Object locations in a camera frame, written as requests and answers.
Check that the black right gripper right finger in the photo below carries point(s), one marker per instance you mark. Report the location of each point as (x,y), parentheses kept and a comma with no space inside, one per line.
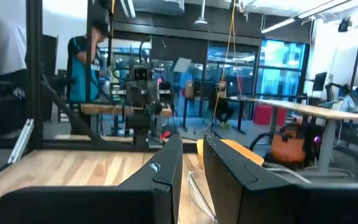
(275,205)

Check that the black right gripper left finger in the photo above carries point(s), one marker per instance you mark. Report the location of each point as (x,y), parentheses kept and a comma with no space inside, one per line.
(104,205)

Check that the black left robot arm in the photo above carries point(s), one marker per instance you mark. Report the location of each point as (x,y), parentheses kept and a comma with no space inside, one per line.
(140,124)

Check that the wooden workbench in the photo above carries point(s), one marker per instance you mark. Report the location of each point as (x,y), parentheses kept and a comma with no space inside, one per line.
(104,109)

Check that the white tilted panel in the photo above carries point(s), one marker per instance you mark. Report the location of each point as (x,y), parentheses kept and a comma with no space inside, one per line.
(182,65)

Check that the yellow plastic bin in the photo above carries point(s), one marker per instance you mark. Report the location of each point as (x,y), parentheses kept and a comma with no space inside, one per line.
(250,155)

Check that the orange vacuum cleaner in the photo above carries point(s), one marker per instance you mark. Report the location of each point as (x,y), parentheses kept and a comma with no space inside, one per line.
(287,149)

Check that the person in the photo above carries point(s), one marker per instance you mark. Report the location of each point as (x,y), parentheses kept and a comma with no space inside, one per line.
(2,46)
(81,77)
(224,107)

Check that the clear plastic bin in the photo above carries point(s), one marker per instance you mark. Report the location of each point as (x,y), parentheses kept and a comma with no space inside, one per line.
(197,199)

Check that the red box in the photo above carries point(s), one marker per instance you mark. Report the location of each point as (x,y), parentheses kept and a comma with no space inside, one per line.
(269,115)

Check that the long white table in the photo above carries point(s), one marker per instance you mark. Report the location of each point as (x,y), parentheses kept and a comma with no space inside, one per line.
(306,109)

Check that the silver aluminium extrusion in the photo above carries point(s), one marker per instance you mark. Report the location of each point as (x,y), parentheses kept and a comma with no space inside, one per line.
(20,141)

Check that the black computer monitor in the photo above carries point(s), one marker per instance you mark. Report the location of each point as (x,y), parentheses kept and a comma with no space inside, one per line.
(319,81)

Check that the ceiling light strip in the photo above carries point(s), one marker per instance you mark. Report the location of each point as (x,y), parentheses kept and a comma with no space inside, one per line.
(278,25)

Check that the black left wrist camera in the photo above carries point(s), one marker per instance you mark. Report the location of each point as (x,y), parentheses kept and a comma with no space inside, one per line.
(141,74)

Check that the black ceiling camera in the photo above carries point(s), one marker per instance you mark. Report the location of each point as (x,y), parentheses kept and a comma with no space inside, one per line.
(344,25)

